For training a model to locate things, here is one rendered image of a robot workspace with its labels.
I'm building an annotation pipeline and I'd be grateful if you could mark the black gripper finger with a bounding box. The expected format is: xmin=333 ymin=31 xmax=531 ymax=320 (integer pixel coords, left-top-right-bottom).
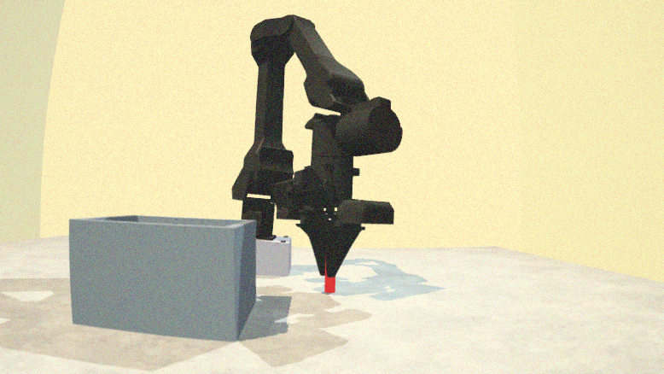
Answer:
xmin=295 ymin=224 xmax=325 ymax=277
xmin=317 ymin=225 xmax=366 ymax=278

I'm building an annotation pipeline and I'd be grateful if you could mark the red peg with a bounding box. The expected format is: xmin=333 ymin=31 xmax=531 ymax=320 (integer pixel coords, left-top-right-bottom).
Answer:
xmin=324 ymin=259 xmax=335 ymax=293

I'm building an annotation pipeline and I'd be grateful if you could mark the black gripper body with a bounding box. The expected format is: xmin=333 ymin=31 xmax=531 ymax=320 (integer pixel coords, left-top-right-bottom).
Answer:
xmin=277 ymin=157 xmax=394 ymax=227

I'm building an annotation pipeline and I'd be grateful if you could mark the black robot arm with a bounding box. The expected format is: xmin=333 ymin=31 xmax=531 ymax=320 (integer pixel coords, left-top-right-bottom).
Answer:
xmin=231 ymin=15 xmax=403 ymax=241

